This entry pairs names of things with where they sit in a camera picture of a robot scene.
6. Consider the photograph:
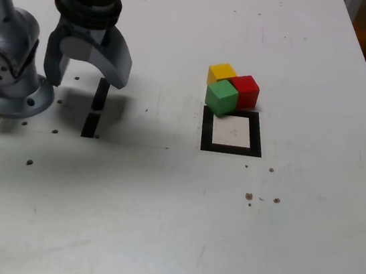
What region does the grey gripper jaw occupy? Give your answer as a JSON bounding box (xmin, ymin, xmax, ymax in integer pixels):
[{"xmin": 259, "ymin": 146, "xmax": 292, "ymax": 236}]
[
  {"xmin": 55, "ymin": 21, "xmax": 137, "ymax": 91},
  {"xmin": 40, "ymin": 23, "xmax": 76, "ymax": 89}
]

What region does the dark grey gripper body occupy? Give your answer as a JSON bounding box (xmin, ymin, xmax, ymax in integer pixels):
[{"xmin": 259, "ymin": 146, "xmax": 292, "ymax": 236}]
[{"xmin": 56, "ymin": 15, "xmax": 116, "ymax": 48}]

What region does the yellow cube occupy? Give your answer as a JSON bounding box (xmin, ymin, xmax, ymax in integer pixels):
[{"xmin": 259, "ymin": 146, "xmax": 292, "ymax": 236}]
[{"xmin": 206, "ymin": 60, "xmax": 240, "ymax": 90}]

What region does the green cube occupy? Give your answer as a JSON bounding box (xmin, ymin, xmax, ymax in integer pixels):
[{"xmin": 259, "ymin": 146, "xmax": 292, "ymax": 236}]
[{"xmin": 203, "ymin": 77, "xmax": 241, "ymax": 120}]

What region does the red cube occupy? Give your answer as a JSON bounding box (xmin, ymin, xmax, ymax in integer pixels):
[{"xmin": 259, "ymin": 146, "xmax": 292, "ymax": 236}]
[{"xmin": 227, "ymin": 72, "xmax": 262, "ymax": 113}]

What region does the black tape square outline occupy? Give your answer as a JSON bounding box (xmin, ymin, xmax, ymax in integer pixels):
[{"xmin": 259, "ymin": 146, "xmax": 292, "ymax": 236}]
[{"xmin": 197, "ymin": 105, "xmax": 268, "ymax": 159}]

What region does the black tape strip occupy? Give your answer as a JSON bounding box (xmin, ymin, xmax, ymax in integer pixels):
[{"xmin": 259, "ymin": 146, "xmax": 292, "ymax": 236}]
[{"xmin": 80, "ymin": 75, "xmax": 112, "ymax": 140}]

